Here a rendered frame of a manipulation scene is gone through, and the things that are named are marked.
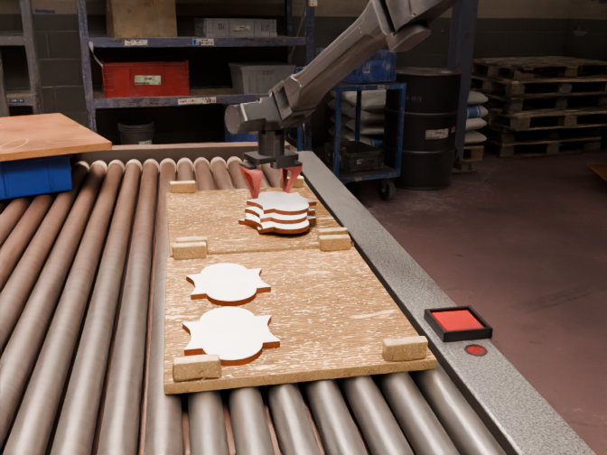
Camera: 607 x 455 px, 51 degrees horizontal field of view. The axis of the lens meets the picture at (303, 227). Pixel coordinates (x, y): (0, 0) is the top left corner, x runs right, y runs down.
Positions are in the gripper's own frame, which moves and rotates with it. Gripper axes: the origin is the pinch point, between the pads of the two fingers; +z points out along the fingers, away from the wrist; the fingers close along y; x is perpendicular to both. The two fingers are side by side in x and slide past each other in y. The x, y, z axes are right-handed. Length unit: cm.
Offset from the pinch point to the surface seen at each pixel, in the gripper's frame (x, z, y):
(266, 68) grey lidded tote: -356, 18, -200
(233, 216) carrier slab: -2.2, 4.4, 7.9
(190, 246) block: 15.7, 1.7, 25.5
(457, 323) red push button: 57, 4, 1
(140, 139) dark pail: -382, 74, -99
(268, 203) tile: 5.3, -0.1, 3.5
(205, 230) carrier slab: 3.1, 4.3, 16.9
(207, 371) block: 52, 3, 39
